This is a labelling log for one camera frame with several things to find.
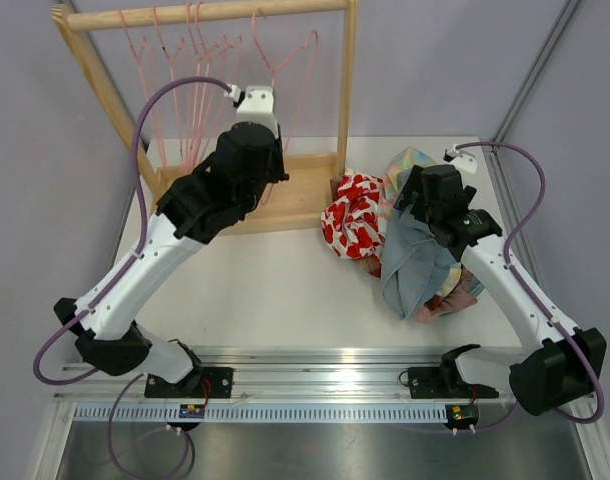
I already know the pastel floral skirt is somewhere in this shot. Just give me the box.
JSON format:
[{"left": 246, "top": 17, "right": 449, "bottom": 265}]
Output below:
[{"left": 378, "top": 147, "right": 462, "bottom": 298}]

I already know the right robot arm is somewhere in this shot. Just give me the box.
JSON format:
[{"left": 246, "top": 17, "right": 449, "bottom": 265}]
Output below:
[{"left": 395, "top": 164, "right": 607, "bottom": 421}]

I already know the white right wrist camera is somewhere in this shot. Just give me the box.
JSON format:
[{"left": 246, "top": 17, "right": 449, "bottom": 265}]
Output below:
[{"left": 443, "top": 144, "right": 478, "bottom": 175}]

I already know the pink ruffled skirt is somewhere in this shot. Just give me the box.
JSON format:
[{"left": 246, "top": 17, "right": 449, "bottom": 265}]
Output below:
[{"left": 414, "top": 287, "right": 477, "bottom": 323}]

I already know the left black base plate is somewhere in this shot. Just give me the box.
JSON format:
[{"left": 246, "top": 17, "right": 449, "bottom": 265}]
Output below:
[{"left": 144, "top": 366, "right": 234, "bottom": 399}]

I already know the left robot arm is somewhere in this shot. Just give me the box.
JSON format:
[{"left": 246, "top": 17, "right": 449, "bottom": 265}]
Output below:
[{"left": 56, "top": 120, "right": 289, "bottom": 397}]

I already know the slotted cable duct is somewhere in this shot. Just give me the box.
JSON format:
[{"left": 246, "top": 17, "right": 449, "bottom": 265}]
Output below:
[{"left": 74, "top": 402, "right": 447, "bottom": 424}]

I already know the red heart print skirt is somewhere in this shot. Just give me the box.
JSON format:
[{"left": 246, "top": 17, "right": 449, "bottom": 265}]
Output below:
[{"left": 320, "top": 171, "right": 385, "bottom": 261}]

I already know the aluminium mounting rail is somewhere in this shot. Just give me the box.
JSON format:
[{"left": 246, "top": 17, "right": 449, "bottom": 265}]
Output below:
[{"left": 52, "top": 344, "right": 526, "bottom": 404}]

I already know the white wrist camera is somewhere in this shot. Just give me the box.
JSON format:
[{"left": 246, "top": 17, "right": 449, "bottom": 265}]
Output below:
[
  {"left": 225, "top": 84, "right": 279, "bottom": 138},
  {"left": 443, "top": 144, "right": 478, "bottom": 175}
]

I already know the wooden clothes rack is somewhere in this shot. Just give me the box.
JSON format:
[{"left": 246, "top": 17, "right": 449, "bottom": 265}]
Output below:
[{"left": 51, "top": 1, "right": 358, "bottom": 234}]

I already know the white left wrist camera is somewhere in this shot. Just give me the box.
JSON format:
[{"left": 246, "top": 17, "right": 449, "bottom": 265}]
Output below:
[{"left": 225, "top": 84, "right": 279, "bottom": 138}]

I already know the red plaid wool skirt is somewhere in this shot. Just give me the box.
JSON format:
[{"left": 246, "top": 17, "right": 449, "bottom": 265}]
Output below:
[{"left": 356, "top": 254, "right": 382, "bottom": 279}]

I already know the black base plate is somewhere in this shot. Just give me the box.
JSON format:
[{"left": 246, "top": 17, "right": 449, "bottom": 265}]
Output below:
[
  {"left": 144, "top": 366, "right": 234, "bottom": 399},
  {"left": 406, "top": 366, "right": 499, "bottom": 400}
]

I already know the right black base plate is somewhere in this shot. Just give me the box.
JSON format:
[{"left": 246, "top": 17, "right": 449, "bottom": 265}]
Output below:
[{"left": 406, "top": 366, "right": 499, "bottom": 400}]

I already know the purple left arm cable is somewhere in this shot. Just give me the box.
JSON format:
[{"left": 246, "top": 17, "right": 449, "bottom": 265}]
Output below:
[{"left": 32, "top": 75, "right": 236, "bottom": 479}]

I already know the blue denim skirt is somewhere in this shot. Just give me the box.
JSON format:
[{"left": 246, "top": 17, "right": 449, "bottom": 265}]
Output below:
[{"left": 380, "top": 210, "right": 462, "bottom": 320}]

